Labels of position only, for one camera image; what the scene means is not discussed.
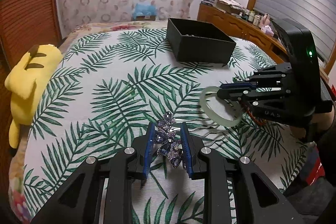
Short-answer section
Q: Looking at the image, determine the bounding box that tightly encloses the pale green jade bangle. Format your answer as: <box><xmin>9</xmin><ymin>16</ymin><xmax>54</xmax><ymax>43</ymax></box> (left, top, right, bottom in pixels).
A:
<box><xmin>199</xmin><ymin>86</ymin><xmax>243</xmax><ymax>127</ymax></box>

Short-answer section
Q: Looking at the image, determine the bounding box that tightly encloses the purple jeweled hair comb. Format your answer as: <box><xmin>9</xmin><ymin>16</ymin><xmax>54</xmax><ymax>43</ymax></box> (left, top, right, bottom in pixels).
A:
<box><xmin>153</xmin><ymin>111</ymin><xmax>230</xmax><ymax>169</ymax></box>

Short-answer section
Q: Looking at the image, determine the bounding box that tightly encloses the black jewelry box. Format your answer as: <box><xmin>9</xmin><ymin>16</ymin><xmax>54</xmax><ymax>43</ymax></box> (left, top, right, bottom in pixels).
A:
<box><xmin>166</xmin><ymin>18</ymin><xmax>236</xmax><ymax>65</ymax></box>

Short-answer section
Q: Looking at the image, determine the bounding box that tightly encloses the wooden dresser cabinet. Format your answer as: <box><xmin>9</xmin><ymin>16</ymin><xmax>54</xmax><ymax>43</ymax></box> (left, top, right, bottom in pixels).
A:
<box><xmin>197</xmin><ymin>3</ymin><xmax>289</xmax><ymax>64</ymax></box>

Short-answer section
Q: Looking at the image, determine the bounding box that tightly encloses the floral bed sheet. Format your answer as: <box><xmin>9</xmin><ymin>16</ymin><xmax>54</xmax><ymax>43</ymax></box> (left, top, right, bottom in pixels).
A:
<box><xmin>9</xmin><ymin>20</ymin><xmax>167</xmax><ymax>223</ymax></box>

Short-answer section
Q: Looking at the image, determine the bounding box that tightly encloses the palm leaf print cloth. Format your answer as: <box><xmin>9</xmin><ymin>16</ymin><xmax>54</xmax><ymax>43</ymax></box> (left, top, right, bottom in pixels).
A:
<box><xmin>21</xmin><ymin>28</ymin><xmax>307</xmax><ymax>218</ymax></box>

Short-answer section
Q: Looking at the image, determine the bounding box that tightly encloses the brown cardboard box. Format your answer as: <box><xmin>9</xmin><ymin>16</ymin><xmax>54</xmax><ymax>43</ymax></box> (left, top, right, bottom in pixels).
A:
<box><xmin>133</xmin><ymin>15</ymin><xmax>156</xmax><ymax>21</ymax></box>

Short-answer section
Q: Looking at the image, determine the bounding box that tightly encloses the blue plush toy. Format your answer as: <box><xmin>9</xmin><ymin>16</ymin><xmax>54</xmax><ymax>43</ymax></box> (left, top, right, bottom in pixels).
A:
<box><xmin>132</xmin><ymin>3</ymin><xmax>157</xmax><ymax>18</ymax></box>

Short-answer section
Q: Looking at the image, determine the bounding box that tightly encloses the yellow Pikachu plush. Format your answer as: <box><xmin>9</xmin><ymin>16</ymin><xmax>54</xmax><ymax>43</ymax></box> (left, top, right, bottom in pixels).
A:
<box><xmin>5</xmin><ymin>44</ymin><xmax>63</xmax><ymax>149</ymax></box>

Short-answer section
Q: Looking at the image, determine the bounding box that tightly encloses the wooden slatted wardrobe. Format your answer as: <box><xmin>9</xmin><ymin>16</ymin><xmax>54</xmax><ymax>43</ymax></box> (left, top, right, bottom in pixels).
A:
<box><xmin>1</xmin><ymin>0</ymin><xmax>62</xmax><ymax>68</ymax></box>

